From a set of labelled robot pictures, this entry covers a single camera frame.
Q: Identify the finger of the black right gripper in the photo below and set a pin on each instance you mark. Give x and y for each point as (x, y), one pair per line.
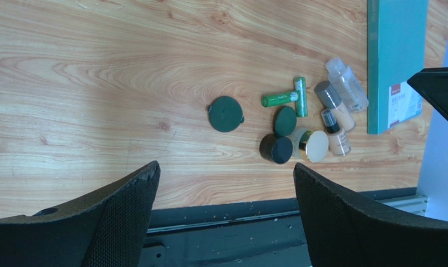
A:
(432, 85)

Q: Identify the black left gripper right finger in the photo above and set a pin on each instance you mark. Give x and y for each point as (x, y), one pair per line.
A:
(345, 228)

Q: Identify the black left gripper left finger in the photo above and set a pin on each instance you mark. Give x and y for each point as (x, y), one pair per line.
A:
(106, 227)

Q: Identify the black pump foundation bottle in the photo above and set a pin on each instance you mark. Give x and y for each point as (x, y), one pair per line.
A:
(339, 144)

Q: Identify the gold lid cream jar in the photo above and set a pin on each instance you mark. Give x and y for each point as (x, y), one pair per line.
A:
(309, 145)

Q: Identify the clear plastic bottle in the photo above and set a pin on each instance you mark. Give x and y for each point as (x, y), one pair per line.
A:
(347, 85)

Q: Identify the black round jar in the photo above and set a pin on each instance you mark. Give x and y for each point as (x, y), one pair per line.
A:
(276, 149)

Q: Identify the grey cap foundation tube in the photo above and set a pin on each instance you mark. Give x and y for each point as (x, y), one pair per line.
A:
(331, 100)

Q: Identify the tilted dark green compact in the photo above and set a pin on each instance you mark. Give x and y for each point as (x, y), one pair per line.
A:
(285, 121)

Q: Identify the green lip balm tube upright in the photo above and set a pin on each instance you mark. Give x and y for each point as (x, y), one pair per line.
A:
(301, 102)

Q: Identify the green lip balm tube horizontal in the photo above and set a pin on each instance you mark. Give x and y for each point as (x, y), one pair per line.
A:
(279, 98)

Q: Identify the flat dark green compact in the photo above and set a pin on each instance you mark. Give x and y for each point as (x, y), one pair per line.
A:
(225, 114)

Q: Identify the aluminium rail frame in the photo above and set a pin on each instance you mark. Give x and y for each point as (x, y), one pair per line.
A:
(258, 233)

